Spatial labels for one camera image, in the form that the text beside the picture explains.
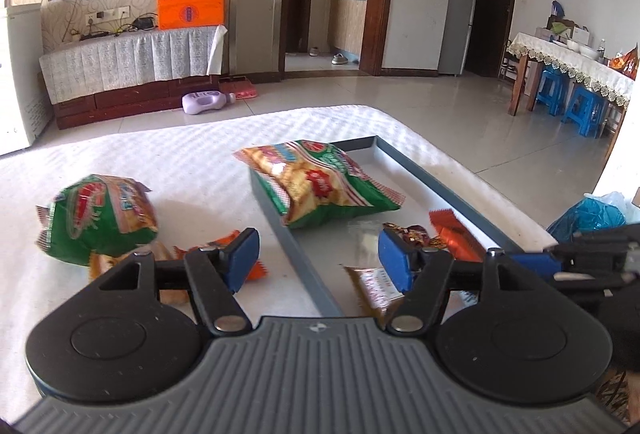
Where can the cardboard boxes on table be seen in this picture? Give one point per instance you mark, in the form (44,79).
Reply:
(560,31)

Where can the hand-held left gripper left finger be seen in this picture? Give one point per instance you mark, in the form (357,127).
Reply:
(240,259)

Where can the clear packet dark candy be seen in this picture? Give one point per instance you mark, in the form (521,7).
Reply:
(420,236)

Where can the olive brown snack packet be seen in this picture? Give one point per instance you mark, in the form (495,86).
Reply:
(372,289)

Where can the white chest freezer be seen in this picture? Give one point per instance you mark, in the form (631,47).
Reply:
(20,88)

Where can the grey slipper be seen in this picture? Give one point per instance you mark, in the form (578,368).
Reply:
(340,59)

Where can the white wall outlets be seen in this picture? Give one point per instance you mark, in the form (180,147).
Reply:
(107,14)

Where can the dark wooden door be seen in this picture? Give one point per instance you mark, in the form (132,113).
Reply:
(495,13)

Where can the white bowl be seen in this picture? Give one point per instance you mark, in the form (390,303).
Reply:
(589,52)

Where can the grey refrigerator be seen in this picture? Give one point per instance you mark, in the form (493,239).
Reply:
(457,13)

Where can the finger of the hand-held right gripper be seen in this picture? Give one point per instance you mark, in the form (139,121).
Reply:
(537,262)

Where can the dark wooden television cabinet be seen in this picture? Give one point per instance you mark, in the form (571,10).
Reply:
(125,106)

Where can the patterned white cabinet cloth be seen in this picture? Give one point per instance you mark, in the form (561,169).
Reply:
(125,58)

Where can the purple detergent bottle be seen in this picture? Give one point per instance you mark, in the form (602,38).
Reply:
(202,102)

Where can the blue plastic stool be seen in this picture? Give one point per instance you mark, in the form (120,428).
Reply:
(550,88)
(585,108)

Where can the black set-top device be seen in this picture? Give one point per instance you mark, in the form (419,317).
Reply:
(145,22)

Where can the orange brown snack bar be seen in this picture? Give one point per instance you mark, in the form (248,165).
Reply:
(455,236)

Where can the orange snack packet white print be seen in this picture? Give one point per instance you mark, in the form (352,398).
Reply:
(220,243)

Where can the wooden kitchen cabinet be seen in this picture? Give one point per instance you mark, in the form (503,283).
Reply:
(347,23)

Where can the lace cream tablecloth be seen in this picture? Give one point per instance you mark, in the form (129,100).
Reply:
(565,63)

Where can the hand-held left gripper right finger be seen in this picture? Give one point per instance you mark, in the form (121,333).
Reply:
(395,259)

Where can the blue plastic bag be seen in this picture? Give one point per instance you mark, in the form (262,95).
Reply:
(590,216)

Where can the grey shallow cardboard box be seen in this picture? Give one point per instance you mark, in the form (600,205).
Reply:
(295,244)

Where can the orange snack packs pile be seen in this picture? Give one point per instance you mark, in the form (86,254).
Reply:
(627,61)

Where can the white textured bed cover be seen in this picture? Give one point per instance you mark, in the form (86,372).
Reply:
(175,163)

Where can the red plastic tray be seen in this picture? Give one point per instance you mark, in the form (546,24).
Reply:
(240,89)

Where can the green snack bag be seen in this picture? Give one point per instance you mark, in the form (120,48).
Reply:
(90,224)
(325,184)

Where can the beige pastry packet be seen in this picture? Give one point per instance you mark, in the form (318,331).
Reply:
(107,264)

